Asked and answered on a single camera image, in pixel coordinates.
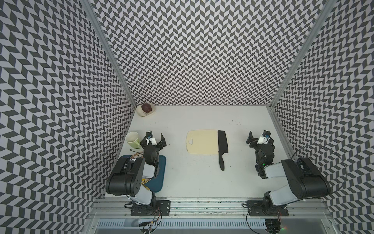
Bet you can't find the green white mug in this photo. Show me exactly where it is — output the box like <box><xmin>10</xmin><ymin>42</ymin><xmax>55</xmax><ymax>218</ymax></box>
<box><xmin>125</xmin><ymin>132</ymin><xmax>141</xmax><ymax>149</ymax></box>

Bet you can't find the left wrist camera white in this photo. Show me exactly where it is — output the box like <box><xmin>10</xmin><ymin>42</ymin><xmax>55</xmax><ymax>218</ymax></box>
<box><xmin>145</xmin><ymin>131</ymin><xmax>157</xmax><ymax>146</ymax></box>

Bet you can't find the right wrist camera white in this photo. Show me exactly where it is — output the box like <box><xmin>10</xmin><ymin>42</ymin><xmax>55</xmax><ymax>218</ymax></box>
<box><xmin>258</xmin><ymin>130</ymin><xmax>271</xmax><ymax>145</ymax></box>

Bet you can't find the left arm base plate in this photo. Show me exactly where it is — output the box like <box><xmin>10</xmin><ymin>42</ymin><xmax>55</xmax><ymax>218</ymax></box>
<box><xmin>131</xmin><ymin>200</ymin><xmax>171</xmax><ymax>217</ymax></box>

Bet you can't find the aluminium front rail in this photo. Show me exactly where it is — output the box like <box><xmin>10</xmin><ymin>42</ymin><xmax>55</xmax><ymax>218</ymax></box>
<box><xmin>88</xmin><ymin>197</ymin><xmax>332</xmax><ymax>220</ymax></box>

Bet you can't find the black cleaver knife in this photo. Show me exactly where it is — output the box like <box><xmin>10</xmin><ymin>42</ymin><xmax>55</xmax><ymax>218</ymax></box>
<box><xmin>218</xmin><ymin>130</ymin><xmax>229</xmax><ymax>171</ymax></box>

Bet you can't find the cream plastic cutting board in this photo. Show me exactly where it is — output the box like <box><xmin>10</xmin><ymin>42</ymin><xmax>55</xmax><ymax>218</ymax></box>
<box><xmin>186</xmin><ymin>130</ymin><xmax>221</xmax><ymax>155</ymax></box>

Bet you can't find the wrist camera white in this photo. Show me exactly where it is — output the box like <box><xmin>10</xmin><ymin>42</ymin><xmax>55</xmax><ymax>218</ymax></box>
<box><xmin>258</xmin><ymin>130</ymin><xmax>271</xmax><ymax>145</ymax></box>
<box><xmin>145</xmin><ymin>131</ymin><xmax>157</xmax><ymax>146</ymax></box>

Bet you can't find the white woven basket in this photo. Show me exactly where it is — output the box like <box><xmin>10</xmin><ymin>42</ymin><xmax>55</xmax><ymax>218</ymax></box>
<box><xmin>130</xmin><ymin>153</ymin><xmax>155</xmax><ymax>185</ymax></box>

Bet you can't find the cream small bowl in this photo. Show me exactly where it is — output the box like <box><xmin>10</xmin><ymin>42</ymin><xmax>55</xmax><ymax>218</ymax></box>
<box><xmin>136</xmin><ymin>102</ymin><xmax>156</xmax><ymax>117</ymax></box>

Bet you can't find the dark red plum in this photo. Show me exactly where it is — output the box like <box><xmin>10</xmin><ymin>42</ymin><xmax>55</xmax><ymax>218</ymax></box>
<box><xmin>141</xmin><ymin>103</ymin><xmax>153</xmax><ymax>115</ymax></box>

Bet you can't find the teal tray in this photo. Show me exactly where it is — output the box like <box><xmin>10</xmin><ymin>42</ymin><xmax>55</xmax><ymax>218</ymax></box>
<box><xmin>107</xmin><ymin>156</ymin><xmax>166</xmax><ymax>196</ymax></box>

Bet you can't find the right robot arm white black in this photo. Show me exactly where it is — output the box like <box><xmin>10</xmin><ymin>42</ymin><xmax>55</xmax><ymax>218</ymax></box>
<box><xmin>246</xmin><ymin>130</ymin><xmax>331</xmax><ymax>208</ymax></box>

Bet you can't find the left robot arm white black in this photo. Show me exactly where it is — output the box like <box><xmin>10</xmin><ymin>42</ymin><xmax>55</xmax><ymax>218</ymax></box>
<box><xmin>106</xmin><ymin>131</ymin><xmax>167</xmax><ymax>211</ymax></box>

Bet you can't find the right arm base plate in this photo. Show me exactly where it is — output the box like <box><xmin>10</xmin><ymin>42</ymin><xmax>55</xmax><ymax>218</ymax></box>
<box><xmin>246</xmin><ymin>200</ymin><xmax>289</xmax><ymax>217</ymax></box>

